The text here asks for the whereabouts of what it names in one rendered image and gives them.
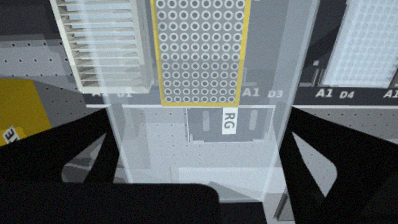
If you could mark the white well plate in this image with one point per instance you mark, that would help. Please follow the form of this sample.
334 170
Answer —
365 52

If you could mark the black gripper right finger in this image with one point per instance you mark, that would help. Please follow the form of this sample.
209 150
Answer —
366 187

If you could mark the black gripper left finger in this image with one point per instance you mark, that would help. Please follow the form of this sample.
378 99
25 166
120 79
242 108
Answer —
42 156

